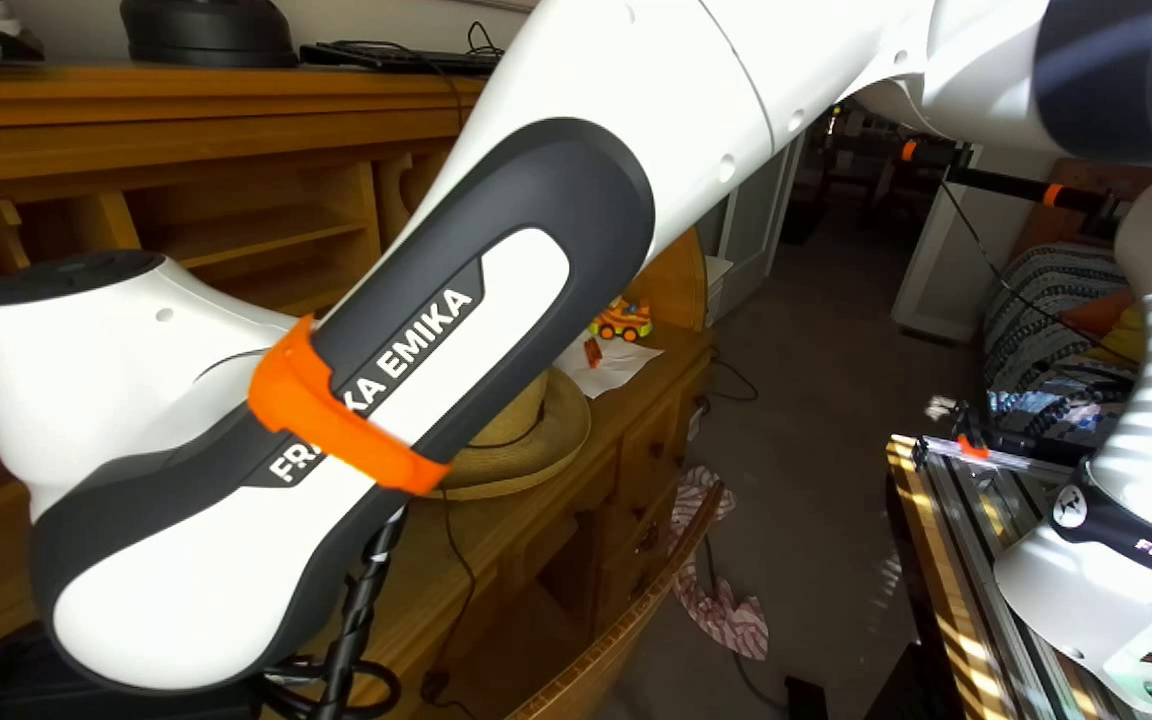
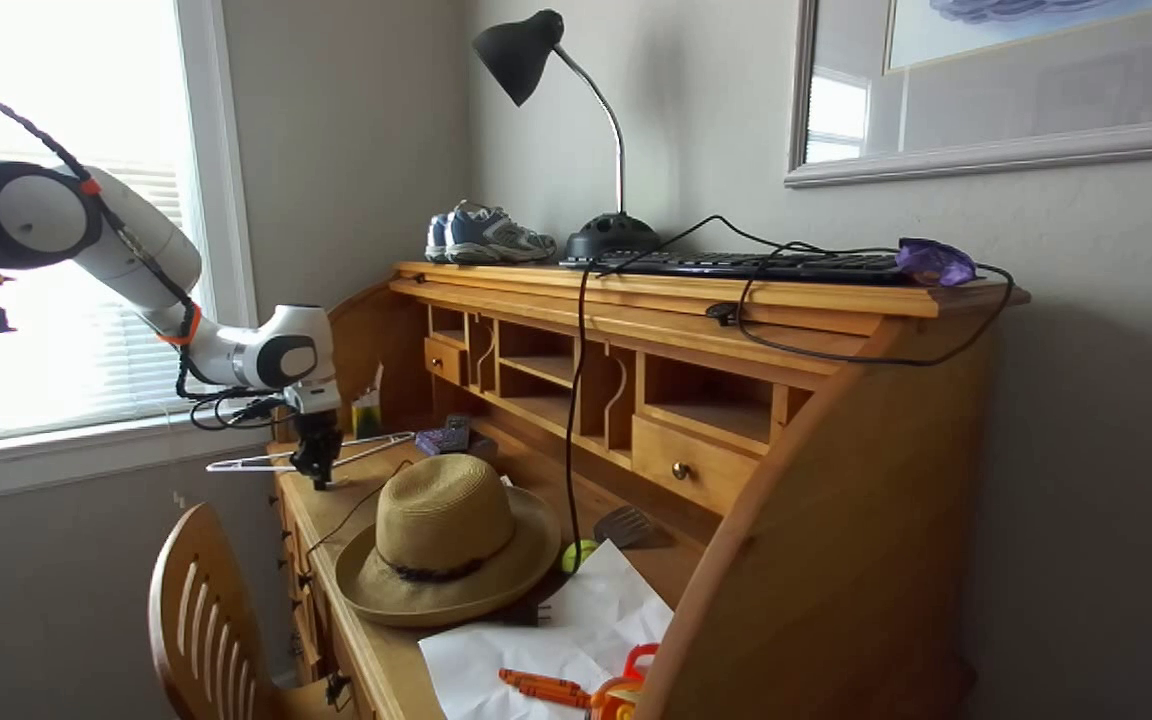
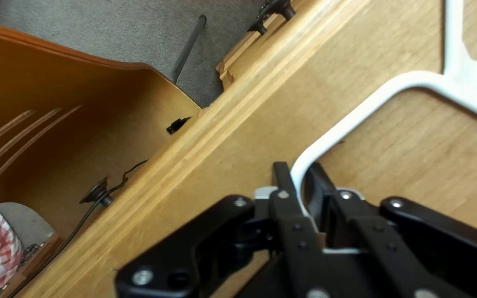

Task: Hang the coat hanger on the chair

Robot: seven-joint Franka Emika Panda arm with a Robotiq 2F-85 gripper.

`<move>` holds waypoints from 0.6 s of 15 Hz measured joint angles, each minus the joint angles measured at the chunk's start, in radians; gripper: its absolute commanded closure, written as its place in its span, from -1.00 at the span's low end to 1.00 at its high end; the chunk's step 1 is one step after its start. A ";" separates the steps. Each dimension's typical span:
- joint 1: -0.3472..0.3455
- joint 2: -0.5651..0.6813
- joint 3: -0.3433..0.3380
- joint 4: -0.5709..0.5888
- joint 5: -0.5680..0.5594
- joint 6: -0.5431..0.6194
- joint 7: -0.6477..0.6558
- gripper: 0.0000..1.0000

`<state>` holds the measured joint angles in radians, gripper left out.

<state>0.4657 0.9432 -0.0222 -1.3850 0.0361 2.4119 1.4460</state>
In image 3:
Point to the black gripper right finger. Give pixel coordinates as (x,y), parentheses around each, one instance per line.
(415,249)

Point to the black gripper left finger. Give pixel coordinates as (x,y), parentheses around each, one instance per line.
(223,249)

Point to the white plastic coat hanger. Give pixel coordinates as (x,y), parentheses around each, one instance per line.
(460,76)

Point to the wooden slatted chair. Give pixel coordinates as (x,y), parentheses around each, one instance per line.
(57,83)

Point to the wooden roll-top desk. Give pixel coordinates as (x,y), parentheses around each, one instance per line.
(239,138)

